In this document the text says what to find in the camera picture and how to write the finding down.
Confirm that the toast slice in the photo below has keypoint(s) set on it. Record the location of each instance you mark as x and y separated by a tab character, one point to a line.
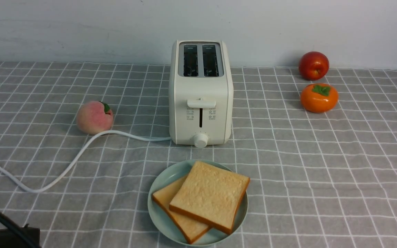
192	230
211	195

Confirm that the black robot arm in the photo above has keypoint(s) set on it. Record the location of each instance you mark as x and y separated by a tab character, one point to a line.
9	240

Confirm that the white two-slot toaster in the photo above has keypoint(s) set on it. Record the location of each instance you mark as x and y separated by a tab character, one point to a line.
201	93

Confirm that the light green round plate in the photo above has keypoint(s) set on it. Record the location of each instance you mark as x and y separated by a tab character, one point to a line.
167	227

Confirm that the pink peach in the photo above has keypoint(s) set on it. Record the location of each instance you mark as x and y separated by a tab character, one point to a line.
94	117

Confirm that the orange persimmon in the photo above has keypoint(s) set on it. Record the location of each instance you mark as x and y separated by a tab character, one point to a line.
319	97

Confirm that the red apple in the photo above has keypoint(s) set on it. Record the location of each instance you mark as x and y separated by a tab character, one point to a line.
313	65

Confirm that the grey checked tablecloth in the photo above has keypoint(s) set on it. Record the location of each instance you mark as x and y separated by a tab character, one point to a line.
317	180

